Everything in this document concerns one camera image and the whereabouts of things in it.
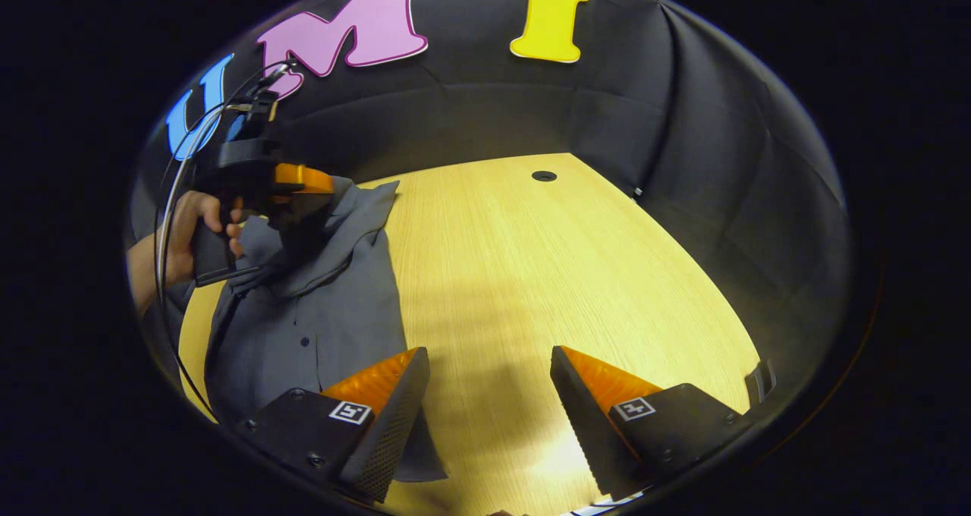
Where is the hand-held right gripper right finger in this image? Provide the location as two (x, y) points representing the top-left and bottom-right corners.
(550, 345), (748, 502)

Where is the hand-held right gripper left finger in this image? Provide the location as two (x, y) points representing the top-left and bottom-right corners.
(237, 347), (432, 504)

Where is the grey button-up shirt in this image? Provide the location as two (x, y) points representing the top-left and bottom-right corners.
(182, 176), (450, 483)

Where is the black backdrop cloth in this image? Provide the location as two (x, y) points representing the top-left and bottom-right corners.
(125, 0), (858, 403)

